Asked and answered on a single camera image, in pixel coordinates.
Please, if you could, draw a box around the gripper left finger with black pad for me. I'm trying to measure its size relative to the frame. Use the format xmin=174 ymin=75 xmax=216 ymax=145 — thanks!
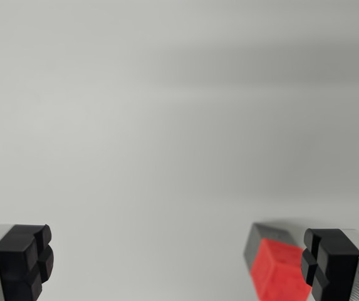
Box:
xmin=0 ymin=223 xmax=55 ymax=301

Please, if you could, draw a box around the red embossed cube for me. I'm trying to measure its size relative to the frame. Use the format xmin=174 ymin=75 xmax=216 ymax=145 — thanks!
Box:
xmin=250 ymin=238 xmax=313 ymax=301

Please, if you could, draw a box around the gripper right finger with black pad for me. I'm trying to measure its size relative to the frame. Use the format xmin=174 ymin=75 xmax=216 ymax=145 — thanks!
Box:
xmin=300 ymin=228 xmax=359 ymax=301

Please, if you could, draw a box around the grey embossed cube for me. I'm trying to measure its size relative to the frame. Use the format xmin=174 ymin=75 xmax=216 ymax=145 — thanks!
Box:
xmin=243 ymin=222 xmax=307 ymax=278

